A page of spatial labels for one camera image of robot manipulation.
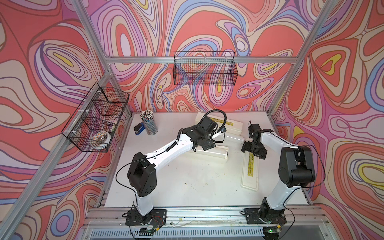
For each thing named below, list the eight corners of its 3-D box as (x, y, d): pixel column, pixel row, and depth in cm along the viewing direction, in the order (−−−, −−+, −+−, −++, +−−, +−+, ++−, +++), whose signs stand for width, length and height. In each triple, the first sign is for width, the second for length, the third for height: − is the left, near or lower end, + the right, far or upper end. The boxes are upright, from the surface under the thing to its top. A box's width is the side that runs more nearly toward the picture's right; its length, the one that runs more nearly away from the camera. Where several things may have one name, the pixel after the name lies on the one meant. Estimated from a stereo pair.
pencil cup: (146, 135, 108) (139, 117, 93) (148, 127, 112) (141, 109, 98) (157, 135, 108) (151, 117, 93) (158, 127, 112) (153, 109, 98)
